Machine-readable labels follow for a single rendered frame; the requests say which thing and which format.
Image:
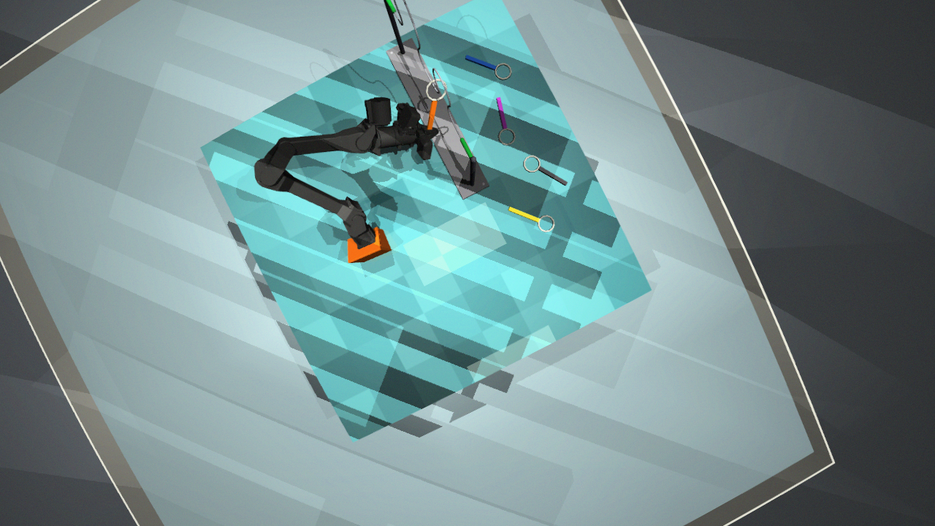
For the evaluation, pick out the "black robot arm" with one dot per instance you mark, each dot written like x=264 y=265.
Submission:
x=270 y=172

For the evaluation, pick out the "orange handle with grey tip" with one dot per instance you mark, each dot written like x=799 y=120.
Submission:
x=433 y=105

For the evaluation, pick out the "black handle with grey loop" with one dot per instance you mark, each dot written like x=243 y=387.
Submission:
x=545 y=171

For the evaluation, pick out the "grey loop with yellow handle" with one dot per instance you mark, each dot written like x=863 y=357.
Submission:
x=532 y=217

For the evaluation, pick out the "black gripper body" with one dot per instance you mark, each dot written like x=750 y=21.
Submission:
x=424 y=143

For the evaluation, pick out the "blue handle with beige loop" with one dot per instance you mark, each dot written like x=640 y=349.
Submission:
x=487 y=65

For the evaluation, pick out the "purple-handled white loop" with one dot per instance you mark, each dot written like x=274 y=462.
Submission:
x=502 y=117

